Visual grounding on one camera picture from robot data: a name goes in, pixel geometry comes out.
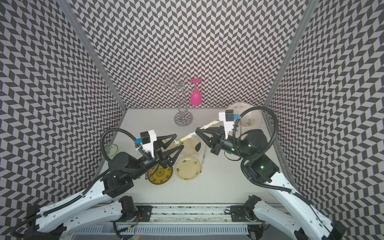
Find chrome glass rack stand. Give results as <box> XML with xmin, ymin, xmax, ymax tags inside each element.
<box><xmin>160</xmin><ymin>74</ymin><xmax>193</xmax><ymax>127</ymax></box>

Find white trash bin with bag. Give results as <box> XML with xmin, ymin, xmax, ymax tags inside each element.
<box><xmin>226</xmin><ymin>102</ymin><xmax>262</xmax><ymax>130</ymax></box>

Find metal base rail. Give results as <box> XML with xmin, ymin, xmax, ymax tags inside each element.
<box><xmin>71</xmin><ymin>204</ymin><xmax>290</xmax><ymax>240</ymax></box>

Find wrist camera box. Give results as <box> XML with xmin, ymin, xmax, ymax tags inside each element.
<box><xmin>219</xmin><ymin>110</ymin><xmax>240</xmax><ymax>139</ymax></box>
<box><xmin>136</xmin><ymin>130</ymin><xmax>157</xmax><ymax>159</ymax></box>

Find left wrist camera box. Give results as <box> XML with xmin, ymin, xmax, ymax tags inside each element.
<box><xmin>136</xmin><ymin>130</ymin><xmax>157</xmax><ymax>159</ymax></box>

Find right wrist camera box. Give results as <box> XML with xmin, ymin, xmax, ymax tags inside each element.
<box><xmin>219</xmin><ymin>110</ymin><xmax>240</xmax><ymax>139</ymax></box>

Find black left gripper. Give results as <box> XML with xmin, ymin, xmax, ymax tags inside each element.
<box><xmin>128</xmin><ymin>134</ymin><xmax>184</xmax><ymax>181</ymax></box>

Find green drinking glass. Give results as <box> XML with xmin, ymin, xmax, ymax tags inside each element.
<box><xmin>105</xmin><ymin>144</ymin><xmax>119</xmax><ymax>160</ymax></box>

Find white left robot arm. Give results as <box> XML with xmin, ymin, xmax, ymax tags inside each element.
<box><xmin>11</xmin><ymin>128</ymin><xmax>184</xmax><ymax>240</ymax></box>

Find yellow patterned plate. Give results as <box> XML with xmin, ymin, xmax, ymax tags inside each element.
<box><xmin>147</xmin><ymin>165</ymin><xmax>173</xmax><ymax>185</ymax></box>

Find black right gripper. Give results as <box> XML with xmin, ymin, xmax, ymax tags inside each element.
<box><xmin>196</xmin><ymin>125</ymin><xmax>254</xmax><ymax>161</ymax></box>

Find cream plate with green patch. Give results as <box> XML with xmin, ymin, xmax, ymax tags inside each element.
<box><xmin>182</xmin><ymin>137</ymin><xmax>201</xmax><ymax>156</ymax></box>

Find cream plate with red stamps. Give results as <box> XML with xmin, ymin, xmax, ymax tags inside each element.
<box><xmin>175</xmin><ymin>156</ymin><xmax>201</xmax><ymax>181</ymax></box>

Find pink wine glass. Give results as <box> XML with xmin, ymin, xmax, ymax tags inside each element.
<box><xmin>190</xmin><ymin>78</ymin><xmax>202</xmax><ymax>106</ymax></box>

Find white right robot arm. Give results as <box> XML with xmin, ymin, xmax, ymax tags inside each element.
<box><xmin>196</xmin><ymin>107</ymin><xmax>346</xmax><ymax>240</ymax></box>

